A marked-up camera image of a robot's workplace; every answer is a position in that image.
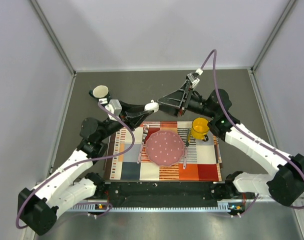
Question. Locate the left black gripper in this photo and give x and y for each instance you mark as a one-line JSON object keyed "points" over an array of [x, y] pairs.
{"points": [[134, 119]]}

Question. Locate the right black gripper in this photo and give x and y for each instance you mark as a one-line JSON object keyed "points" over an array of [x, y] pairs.
{"points": [[173, 104]]}

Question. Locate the white charging case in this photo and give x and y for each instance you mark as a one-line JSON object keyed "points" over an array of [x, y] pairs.
{"points": [[152, 106]]}

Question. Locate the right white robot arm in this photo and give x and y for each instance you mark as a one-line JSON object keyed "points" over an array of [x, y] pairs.
{"points": [[284, 180]]}

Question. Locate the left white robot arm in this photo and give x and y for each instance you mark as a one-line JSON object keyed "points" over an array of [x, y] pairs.
{"points": [[40, 207]]}

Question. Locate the yellow transparent mug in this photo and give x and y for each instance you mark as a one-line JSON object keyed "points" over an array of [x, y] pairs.
{"points": [[199, 129]]}

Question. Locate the dark green mug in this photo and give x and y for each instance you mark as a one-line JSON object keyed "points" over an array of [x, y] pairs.
{"points": [[100, 92]]}

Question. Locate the pink dotted plate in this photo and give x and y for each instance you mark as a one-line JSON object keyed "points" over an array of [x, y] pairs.
{"points": [[164, 148]]}

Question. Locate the colourful patchwork placemat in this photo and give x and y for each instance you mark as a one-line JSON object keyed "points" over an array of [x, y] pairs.
{"points": [[204, 161]]}

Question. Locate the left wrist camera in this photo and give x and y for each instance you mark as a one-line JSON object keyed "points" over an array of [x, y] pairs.
{"points": [[111, 107]]}

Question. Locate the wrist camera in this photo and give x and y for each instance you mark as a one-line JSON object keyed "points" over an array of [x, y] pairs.
{"points": [[111, 107], [193, 77]]}

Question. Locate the pink handled fork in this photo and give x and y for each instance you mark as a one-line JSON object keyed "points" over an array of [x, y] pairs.
{"points": [[145, 133]]}

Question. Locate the pink handled knife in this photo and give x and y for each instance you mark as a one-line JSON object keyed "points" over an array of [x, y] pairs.
{"points": [[186, 149]]}

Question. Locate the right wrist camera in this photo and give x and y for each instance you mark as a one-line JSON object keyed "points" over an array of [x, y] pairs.
{"points": [[193, 77]]}

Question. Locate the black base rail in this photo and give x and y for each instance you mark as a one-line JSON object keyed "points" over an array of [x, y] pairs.
{"points": [[164, 196]]}

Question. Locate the left aluminium frame post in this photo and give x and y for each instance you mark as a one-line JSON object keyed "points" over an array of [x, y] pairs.
{"points": [[52, 36]]}

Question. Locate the aluminium frame post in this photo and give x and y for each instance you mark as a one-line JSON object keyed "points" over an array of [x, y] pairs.
{"points": [[272, 36], [52, 36]]}

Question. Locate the right aluminium frame post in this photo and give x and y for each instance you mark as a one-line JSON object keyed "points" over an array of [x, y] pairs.
{"points": [[272, 36]]}

